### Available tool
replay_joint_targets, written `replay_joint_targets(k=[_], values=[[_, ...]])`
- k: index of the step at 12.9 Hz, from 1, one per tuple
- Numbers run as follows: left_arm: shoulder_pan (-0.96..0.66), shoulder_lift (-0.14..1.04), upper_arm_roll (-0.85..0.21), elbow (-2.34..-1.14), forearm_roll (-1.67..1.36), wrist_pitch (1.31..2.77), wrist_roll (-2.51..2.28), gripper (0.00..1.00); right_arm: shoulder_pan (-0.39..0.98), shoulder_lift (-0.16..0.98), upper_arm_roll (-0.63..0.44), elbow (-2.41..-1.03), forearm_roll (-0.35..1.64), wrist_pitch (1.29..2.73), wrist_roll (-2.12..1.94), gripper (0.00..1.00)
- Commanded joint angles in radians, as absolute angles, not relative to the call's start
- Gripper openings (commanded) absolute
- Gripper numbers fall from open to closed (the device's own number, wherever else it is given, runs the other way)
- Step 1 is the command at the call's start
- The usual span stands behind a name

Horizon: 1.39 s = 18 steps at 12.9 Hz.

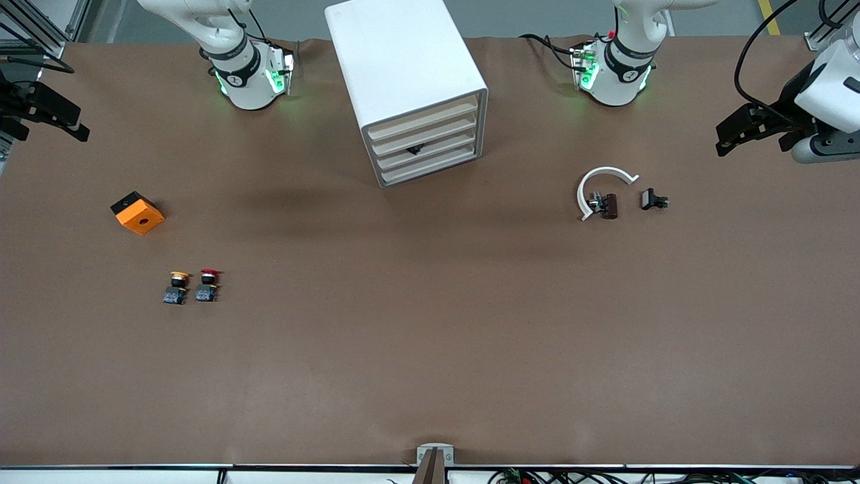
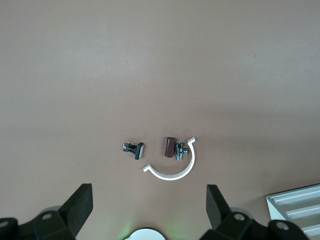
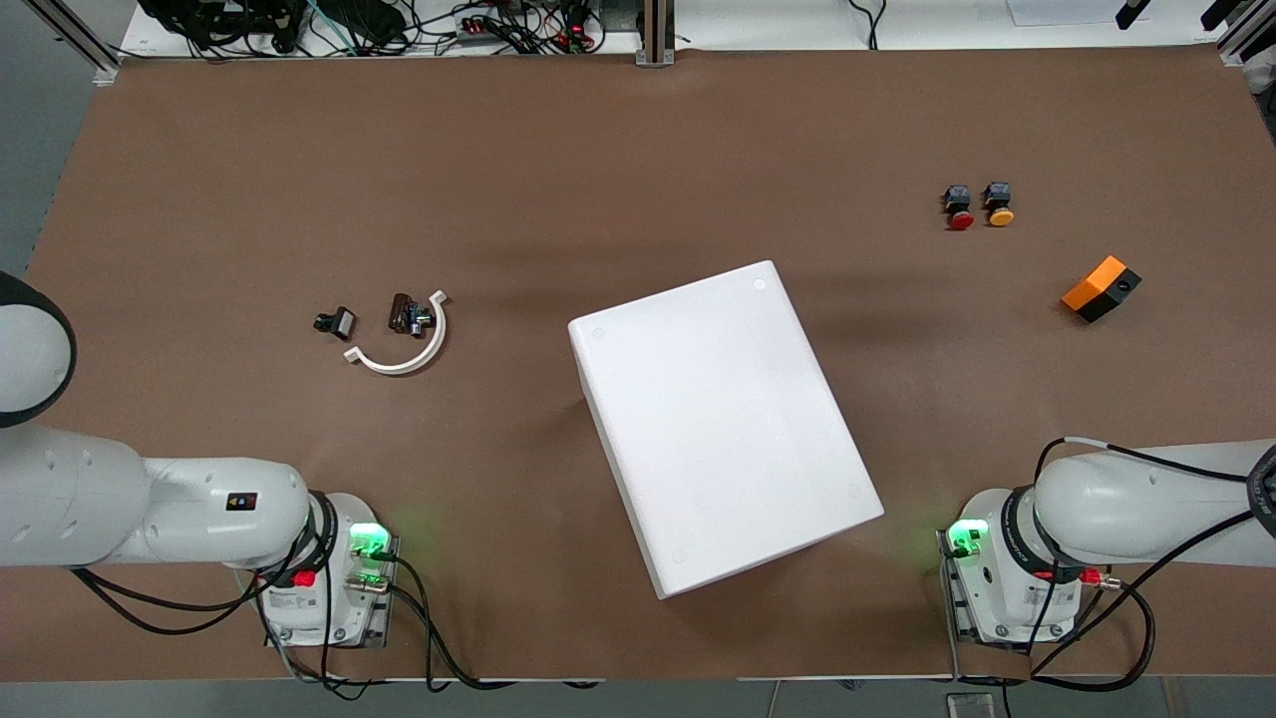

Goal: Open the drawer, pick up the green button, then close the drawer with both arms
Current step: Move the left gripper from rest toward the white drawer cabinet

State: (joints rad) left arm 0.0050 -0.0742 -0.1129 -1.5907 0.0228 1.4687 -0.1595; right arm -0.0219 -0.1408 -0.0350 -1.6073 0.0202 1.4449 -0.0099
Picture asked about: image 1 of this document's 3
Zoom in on black arm base cable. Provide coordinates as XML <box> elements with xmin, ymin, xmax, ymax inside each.
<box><xmin>521</xmin><ymin>34</ymin><xmax>580</xmax><ymax>68</ymax></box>

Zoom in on white curved plastic part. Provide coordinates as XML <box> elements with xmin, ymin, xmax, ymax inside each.
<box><xmin>576</xmin><ymin>166</ymin><xmax>640</xmax><ymax>222</ymax></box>

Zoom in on red push button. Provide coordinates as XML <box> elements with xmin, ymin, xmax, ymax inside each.
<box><xmin>196</xmin><ymin>269</ymin><xmax>222</xmax><ymax>303</ymax></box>

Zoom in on yellow push button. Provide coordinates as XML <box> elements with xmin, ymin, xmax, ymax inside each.
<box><xmin>163</xmin><ymin>271</ymin><xmax>191</xmax><ymax>305</ymax></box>

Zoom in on orange button enclosure box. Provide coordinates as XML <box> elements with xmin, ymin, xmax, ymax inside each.
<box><xmin>111</xmin><ymin>191</ymin><xmax>165</xmax><ymax>236</ymax></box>

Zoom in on brown table mat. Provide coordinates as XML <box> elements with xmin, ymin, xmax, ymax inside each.
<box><xmin>0</xmin><ymin>37</ymin><xmax>860</xmax><ymax>468</ymax></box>

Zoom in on brown electrical component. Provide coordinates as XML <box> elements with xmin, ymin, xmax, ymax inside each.
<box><xmin>588</xmin><ymin>192</ymin><xmax>619</xmax><ymax>220</ymax></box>

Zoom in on brown camera post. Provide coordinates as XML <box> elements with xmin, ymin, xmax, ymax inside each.
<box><xmin>411</xmin><ymin>449</ymin><xmax>448</xmax><ymax>484</ymax></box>

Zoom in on tangled black cables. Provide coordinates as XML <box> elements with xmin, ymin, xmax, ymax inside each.
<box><xmin>489</xmin><ymin>469</ymin><xmax>860</xmax><ymax>484</ymax></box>

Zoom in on grey metal bracket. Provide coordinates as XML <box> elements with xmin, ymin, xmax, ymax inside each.
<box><xmin>417</xmin><ymin>444</ymin><xmax>455</xmax><ymax>466</ymax></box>

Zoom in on aluminium frame profile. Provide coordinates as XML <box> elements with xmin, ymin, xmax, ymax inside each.
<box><xmin>0</xmin><ymin>0</ymin><xmax>91</xmax><ymax>60</ymax></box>
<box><xmin>804</xmin><ymin>0</ymin><xmax>860</xmax><ymax>52</ymax></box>

